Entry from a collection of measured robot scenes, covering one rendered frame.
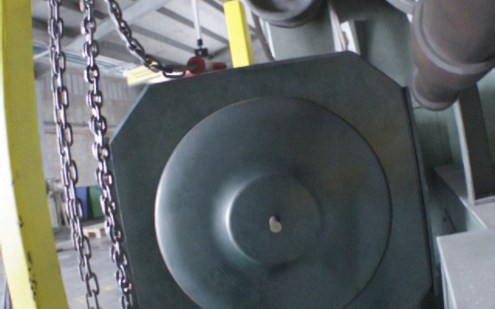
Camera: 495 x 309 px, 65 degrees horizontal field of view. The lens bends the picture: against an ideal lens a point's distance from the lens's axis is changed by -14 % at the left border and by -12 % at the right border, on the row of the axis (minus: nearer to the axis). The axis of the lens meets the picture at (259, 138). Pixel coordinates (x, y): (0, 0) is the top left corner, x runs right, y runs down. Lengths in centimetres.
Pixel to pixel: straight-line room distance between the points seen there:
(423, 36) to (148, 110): 51
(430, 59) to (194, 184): 47
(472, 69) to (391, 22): 137
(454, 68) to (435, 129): 127
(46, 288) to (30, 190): 22
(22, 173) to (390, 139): 76
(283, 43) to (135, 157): 103
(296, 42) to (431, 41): 141
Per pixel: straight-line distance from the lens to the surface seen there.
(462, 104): 60
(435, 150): 145
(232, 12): 262
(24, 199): 100
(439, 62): 18
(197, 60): 62
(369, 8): 156
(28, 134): 104
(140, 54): 63
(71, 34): 1153
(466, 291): 27
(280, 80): 63
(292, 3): 147
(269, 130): 60
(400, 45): 152
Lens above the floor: 69
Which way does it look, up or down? 4 degrees up
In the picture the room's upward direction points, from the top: 10 degrees counter-clockwise
